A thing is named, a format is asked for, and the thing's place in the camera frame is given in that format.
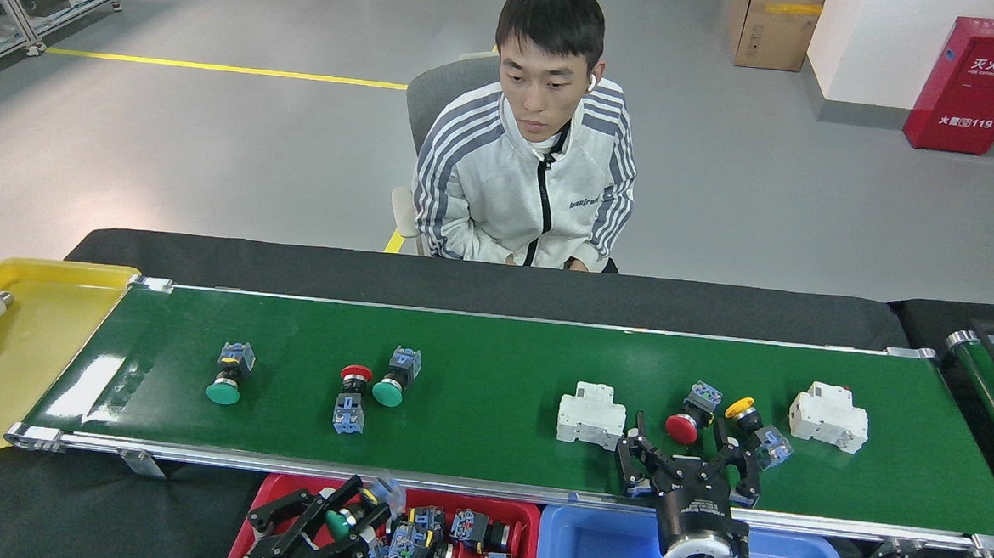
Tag brown cardboard box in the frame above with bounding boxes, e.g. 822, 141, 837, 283
723, 0, 829, 73

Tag green mushroom push button switch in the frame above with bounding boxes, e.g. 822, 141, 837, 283
205, 341, 257, 408
324, 474, 409, 544
385, 524, 436, 558
370, 345, 424, 410

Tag yellow mushroom push button switch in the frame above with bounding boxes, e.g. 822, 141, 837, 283
720, 396, 797, 472

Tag white circuit breaker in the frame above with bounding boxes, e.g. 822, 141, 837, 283
788, 380, 872, 455
556, 381, 629, 451

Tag grey office chair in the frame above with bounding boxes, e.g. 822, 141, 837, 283
387, 47, 503, 260

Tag long green conveyor belt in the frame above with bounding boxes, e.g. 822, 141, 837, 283
0, 268, 994, 557

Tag person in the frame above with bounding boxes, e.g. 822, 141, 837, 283
409, 0, 647, 275

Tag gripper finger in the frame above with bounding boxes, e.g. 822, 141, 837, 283
704, 416, 768, 509
278, 493, 394, 558
243, 468, 366, 555
613, 409, 680, 502

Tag blue plastic tray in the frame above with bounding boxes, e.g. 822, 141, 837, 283
536, 504, 858, 558

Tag red fire extinguisher cabinet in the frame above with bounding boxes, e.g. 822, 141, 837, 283
902, 14, 994, 156

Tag yellow plastic tray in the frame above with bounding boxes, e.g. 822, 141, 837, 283
0, 257, 143, 460

